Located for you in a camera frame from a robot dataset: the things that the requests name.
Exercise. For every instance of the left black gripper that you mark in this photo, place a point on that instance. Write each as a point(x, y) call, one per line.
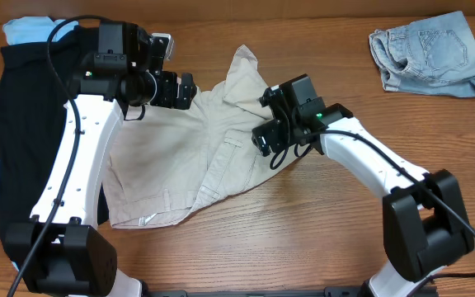
point(178, 91)

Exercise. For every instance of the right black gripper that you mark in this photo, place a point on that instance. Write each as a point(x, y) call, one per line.
point(265, 142)

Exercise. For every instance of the beige cotton shorts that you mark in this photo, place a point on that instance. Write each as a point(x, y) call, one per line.
point(166, 164)

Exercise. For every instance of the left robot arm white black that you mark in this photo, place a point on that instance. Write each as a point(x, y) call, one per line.
point(58, 250)

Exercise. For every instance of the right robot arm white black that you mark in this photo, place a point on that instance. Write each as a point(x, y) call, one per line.
point(425, 222)

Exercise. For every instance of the light blue garment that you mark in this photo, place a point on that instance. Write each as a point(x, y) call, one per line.
point(23, 31)

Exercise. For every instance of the folded light blue denim shorts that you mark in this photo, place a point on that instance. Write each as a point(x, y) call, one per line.
point(434, 56)

